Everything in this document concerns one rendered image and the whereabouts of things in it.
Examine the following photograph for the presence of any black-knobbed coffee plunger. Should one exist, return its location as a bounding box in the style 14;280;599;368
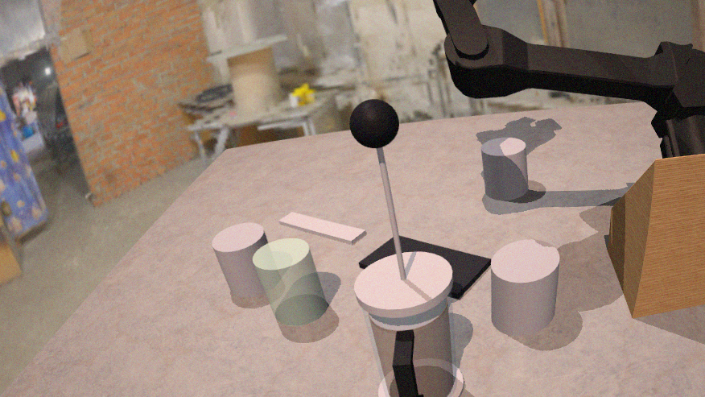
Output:
349;99;464;397

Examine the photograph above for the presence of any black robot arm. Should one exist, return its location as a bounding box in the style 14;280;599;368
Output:
433;0;705;159

